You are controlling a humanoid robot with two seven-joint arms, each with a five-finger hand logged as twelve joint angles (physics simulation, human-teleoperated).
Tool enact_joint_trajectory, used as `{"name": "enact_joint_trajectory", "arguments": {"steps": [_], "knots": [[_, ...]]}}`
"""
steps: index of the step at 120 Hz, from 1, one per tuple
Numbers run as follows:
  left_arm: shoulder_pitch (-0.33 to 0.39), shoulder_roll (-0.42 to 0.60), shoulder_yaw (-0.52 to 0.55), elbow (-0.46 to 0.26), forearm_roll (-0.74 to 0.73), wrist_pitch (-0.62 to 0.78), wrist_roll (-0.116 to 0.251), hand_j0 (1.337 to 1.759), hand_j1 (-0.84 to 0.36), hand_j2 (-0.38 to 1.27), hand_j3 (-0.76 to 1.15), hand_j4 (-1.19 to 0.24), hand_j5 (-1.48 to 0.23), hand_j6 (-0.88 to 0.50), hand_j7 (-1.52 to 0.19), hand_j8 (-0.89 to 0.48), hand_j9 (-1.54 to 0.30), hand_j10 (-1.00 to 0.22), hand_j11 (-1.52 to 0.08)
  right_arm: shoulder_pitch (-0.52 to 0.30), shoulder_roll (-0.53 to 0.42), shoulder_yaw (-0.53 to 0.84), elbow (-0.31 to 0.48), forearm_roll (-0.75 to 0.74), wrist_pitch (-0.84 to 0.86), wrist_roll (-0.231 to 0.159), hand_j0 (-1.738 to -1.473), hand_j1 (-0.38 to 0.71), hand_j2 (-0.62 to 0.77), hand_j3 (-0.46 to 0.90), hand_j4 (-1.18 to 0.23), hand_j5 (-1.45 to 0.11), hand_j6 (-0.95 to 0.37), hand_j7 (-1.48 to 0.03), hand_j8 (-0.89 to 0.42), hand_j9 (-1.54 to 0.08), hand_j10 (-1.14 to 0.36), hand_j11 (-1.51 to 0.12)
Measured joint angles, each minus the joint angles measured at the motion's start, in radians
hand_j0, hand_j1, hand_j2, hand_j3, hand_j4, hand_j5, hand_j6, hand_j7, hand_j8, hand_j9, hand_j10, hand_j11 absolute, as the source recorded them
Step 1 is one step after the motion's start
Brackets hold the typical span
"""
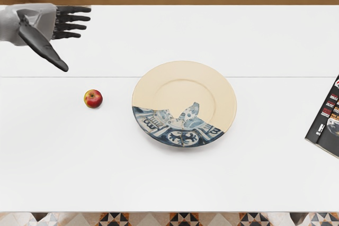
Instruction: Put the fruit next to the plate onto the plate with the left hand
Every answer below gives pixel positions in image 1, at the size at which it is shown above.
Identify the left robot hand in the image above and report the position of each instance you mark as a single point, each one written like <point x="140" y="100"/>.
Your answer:
<point x="39" y="25"/>

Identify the cream plate with blue pattern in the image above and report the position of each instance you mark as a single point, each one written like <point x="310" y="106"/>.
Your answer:
<point x="185" y="91"/>

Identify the red yellow apple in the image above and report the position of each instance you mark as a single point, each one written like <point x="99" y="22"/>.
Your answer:
<point x="93" y="98"/>

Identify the black magazine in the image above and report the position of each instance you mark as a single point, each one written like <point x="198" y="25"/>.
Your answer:
<point x="327" y="122"/>

